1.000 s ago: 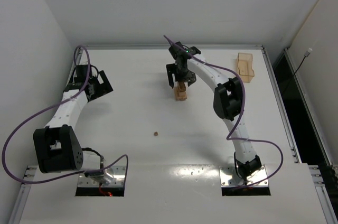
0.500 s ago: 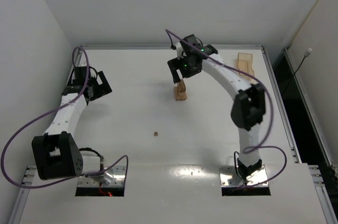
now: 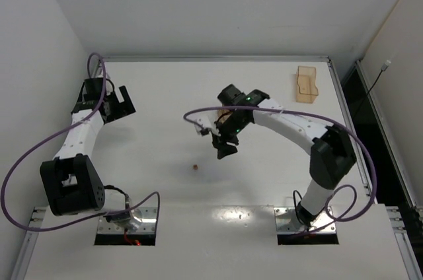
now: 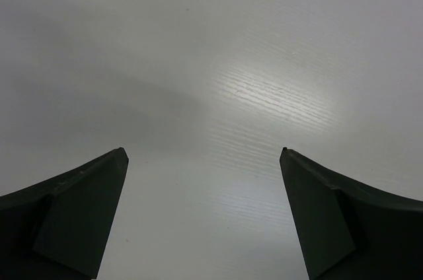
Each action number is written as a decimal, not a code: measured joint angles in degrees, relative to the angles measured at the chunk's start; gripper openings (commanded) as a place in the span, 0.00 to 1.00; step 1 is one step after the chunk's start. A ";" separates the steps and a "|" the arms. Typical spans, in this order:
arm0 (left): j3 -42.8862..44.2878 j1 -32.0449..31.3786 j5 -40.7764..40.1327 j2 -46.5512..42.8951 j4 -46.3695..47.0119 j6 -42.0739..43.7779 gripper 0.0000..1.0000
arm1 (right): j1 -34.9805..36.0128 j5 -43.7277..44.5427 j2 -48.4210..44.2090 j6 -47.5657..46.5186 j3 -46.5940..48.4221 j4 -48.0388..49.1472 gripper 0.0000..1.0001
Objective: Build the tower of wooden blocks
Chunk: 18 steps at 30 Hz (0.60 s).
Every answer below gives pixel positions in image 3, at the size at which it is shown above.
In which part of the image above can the dark striped wood block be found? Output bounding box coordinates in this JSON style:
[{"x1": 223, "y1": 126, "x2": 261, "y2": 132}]
[{"x1": 215, "y1": 110, "x2": 232, "y2": 125}]

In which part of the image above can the transparent orange plastic box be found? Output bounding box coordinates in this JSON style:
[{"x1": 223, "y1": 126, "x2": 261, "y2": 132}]
[{"x1": 295, "y1": 65, "x2": 319, "y2": 104}]

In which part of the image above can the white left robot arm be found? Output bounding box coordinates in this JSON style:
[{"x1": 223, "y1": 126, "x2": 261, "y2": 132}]
[{"x1": 40, "y1": 77, "x2": 135, "y2": 216}]

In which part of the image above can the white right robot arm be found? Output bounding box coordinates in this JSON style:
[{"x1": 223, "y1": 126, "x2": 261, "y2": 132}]
[{"x1": 212, "y1": 85, "x2": 356, "y2": 227}]

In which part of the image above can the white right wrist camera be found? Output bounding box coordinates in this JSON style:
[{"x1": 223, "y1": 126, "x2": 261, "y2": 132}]
[{"x1": 194, "y1": 115, "x2": 220, "y2": 136}]

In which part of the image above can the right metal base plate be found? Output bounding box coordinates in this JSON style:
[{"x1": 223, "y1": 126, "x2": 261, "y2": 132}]
[{"x1": 274, "y1": 206, "x2": 338, "y2": 236}]

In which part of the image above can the metal base plate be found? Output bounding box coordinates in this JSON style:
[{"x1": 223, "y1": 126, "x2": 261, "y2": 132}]
[
  {"x1": 97, "y1": 207, "x2": 158, "y2": 235},
  {"x1": 274, "y1": 206, "x2": 338, "y2": 236}
]

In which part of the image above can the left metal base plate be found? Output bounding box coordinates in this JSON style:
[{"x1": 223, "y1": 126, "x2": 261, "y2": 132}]
[{"x1": 97, "y1": 207, "x2": 158, "y2": 235}]

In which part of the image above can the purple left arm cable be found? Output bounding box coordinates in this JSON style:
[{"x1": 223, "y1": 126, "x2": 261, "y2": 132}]
[{"x1": 1, "y1": 52, "x2": 161, "y2": 232}]

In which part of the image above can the black wall cable white plug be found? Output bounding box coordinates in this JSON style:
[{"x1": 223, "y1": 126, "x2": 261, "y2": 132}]
[{"x1": 352, "y1": 59, "x2": 391, "y2": 120}]

